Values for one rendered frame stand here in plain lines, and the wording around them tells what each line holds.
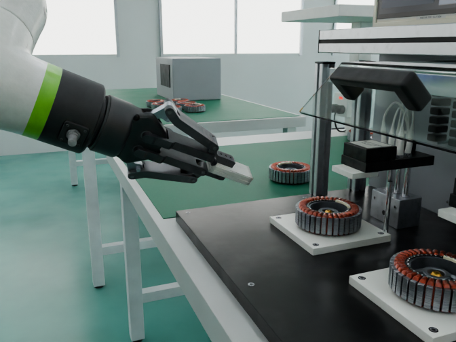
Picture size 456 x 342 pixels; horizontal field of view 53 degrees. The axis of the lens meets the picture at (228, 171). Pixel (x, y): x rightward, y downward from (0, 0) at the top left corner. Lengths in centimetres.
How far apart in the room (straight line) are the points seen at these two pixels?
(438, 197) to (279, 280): 43
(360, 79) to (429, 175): 55
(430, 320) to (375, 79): 29
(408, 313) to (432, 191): 43
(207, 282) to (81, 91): 32
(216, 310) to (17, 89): 36
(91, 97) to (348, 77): 29
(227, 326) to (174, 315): 143
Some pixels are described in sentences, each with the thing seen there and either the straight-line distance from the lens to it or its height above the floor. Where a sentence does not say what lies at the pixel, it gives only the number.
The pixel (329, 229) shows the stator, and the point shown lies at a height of 80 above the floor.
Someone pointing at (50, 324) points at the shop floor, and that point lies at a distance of 209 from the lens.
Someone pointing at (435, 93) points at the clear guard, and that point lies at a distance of 44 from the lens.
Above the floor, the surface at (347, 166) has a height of 88.
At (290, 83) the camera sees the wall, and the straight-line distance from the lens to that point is 586.
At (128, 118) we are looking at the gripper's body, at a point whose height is 100.
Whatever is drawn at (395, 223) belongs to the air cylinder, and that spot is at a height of 78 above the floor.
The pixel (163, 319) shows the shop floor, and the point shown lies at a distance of 201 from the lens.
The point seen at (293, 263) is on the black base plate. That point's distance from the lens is 71.
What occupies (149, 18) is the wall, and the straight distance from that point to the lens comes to 524.
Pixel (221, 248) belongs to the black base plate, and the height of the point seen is 77.
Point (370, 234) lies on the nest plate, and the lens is 81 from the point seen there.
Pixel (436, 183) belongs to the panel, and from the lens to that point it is 98.
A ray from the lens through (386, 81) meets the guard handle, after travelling 43.
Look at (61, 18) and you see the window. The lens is 512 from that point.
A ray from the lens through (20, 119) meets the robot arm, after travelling 56.
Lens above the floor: 108
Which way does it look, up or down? 15 degrees down
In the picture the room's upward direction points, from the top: straight up
